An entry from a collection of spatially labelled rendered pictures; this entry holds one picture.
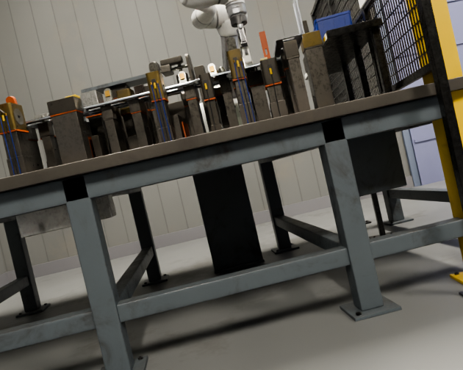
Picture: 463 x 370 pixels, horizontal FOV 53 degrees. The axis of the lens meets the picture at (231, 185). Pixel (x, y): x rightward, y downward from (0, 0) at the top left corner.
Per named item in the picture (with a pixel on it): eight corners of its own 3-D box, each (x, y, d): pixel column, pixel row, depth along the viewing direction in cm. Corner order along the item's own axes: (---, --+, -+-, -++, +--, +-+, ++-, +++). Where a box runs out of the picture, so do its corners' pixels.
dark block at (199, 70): (212, 149, 234) (193, 67, 233) (213, 149, 241) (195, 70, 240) (222, 147, 233) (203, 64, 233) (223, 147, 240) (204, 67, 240)
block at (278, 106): (275, 128, 188) (259, 59, 187) (273, 131, 199) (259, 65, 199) (292, 124, 187) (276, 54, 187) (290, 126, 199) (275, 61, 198)
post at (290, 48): (300, 118, 173) (282, 42, 172) (298, 120, 178) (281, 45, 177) (313, 115, 173) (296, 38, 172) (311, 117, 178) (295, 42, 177)
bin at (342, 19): (320, 47, 214) (314, 19, 214) (318, 61, 244) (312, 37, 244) (356, 37, 211) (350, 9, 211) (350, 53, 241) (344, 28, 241)
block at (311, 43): (320, 118, 196) (300, 34, 195) (317, 120, 204) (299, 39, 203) (338, 114, 195) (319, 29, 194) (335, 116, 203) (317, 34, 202)
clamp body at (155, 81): (161, 155, 192) (142, 72, 191) (167, 156, 204) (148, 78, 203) (176, 151, 192) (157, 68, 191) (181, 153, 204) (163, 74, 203)
